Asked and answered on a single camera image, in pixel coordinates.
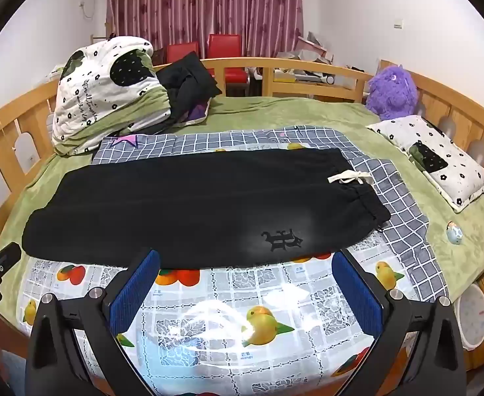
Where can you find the white floral pillow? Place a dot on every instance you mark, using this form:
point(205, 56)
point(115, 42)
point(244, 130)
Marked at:
point(452, 161)

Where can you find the purple cloth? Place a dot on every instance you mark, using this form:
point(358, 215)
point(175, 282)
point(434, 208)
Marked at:
point(198, 111)

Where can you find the pile of boxes and papers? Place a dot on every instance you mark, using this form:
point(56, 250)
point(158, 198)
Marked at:
point(308, 51)

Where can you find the fruit print checked blanket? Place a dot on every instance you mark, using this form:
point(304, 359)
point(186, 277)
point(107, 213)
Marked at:
point(225, 297)

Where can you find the red chair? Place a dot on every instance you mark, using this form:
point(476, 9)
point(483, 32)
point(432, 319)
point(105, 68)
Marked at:
point(183, 51)
point(227, 55)

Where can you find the pile of black clothes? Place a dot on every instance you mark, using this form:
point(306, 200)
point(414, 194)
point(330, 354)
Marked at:
point(184, 82)

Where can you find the black pants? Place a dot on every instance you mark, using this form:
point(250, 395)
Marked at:
point(184, 206)

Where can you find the purple plush toy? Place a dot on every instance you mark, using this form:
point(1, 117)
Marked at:
point(390, 90)

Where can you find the folded white floral quilt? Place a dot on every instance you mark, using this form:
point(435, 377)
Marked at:
point(85, 90)

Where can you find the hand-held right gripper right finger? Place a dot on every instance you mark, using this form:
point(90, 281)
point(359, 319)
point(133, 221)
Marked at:
point(357, 293)

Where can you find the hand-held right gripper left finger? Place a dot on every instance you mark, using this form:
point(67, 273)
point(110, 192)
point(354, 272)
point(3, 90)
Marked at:
point(137, 288)

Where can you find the white plastic bucket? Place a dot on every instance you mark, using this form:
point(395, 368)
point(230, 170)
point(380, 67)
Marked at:
point(472, 317)

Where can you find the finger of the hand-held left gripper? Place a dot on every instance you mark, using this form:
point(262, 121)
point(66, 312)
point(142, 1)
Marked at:
point(7, 258)

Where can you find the person's leg in jeans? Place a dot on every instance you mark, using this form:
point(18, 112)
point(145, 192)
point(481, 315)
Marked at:
point(13, 375)

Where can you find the pink striped curtain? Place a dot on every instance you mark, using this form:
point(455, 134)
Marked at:
point(205, 4)

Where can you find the small blue white toy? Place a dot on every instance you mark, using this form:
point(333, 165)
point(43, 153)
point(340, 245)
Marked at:
point(454, 234)

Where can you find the wooden bed frame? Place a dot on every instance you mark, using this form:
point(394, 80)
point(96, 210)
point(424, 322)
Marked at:
point(19, 107)

